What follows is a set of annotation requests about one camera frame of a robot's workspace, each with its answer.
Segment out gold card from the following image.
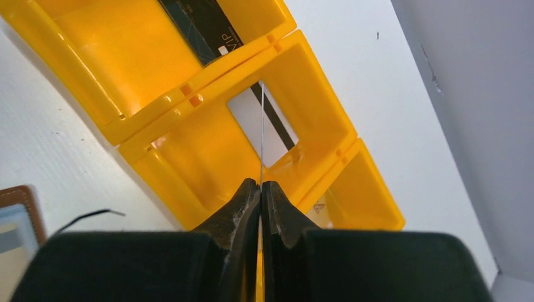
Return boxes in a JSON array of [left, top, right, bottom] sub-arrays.
[[306, 200, 332, 228]]

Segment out grey card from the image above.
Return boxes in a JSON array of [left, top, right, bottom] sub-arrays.
[[259, 82, 265, 191]]

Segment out middle yellow bin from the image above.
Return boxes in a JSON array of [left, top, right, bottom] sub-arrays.
[[118, 30, 357, 230]]

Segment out yellow bin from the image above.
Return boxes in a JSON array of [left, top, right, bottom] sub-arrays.
[[118, 30, 357, 230], [1, 1, 297, 145], [296, 138, 406, 231]]

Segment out beige card in holder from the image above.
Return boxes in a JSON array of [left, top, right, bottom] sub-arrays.
[[1, 223, 28, 301]]

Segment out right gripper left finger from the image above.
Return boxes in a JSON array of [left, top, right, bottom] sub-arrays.
[[11, 178, 259, 301]]

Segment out black VIP card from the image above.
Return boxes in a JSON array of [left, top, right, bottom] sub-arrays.
[[159, 0, 244, 66]]

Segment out right yellow bin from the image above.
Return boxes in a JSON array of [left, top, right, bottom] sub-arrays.
[[296, 138, 406, 231]]

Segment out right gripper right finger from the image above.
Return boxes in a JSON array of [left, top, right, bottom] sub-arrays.
[[261, 181, 492, 301]]

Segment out left yellow bin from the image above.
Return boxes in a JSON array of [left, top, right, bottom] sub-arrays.
[[1, 1, 297, 145]]

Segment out white magnetic stripe card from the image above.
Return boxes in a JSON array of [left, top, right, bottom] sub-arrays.
[[227, 81, 299, 168]]

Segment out brown leather card holder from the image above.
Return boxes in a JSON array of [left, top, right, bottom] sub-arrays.
[[0, 185, 47, 302]]

